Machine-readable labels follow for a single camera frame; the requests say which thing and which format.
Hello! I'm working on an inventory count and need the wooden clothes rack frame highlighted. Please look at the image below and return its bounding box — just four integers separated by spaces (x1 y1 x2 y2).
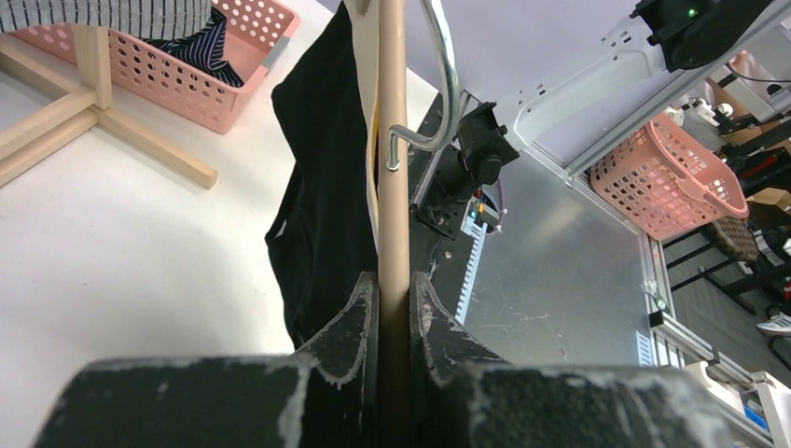
1 25 217 189

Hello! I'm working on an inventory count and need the grey striped underwear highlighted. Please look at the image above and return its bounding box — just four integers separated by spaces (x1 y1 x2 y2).
1 0 213 40

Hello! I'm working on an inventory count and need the navy striped underwear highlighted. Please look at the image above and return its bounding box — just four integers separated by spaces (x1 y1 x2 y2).
145 7 244 88

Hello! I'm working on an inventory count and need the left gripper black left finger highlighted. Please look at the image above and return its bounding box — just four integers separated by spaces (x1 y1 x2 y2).
34 273 379 447

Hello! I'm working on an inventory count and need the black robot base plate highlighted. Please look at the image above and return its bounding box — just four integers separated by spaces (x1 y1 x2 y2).
408 92 490 292

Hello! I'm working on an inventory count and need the white slotted cable duct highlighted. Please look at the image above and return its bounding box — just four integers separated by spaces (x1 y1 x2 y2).
455 216 488 324

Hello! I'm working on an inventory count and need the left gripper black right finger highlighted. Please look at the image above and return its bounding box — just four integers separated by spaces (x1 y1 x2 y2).
409 273 734 447

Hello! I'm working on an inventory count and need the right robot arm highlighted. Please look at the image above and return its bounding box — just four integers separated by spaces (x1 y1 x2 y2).
416 1 770 239

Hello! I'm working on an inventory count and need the pink perforated plastic basket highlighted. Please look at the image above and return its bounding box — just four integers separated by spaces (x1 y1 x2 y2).
10 1 299 134

